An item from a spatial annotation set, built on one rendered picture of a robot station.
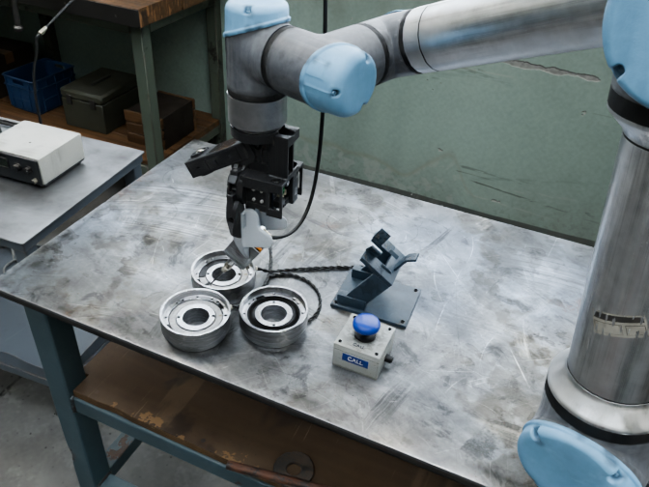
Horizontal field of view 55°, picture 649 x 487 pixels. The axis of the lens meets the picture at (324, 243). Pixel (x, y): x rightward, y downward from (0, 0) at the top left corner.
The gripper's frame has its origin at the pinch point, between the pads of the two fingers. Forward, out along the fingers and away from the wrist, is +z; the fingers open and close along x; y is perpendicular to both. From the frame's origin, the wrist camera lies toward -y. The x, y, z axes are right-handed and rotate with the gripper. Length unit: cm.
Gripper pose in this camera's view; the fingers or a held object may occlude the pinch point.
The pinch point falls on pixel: (246, 243)
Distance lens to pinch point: 93.2
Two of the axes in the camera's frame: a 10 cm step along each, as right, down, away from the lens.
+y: 9.3, 2.6, -2.7
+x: 3.7, -5.4, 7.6
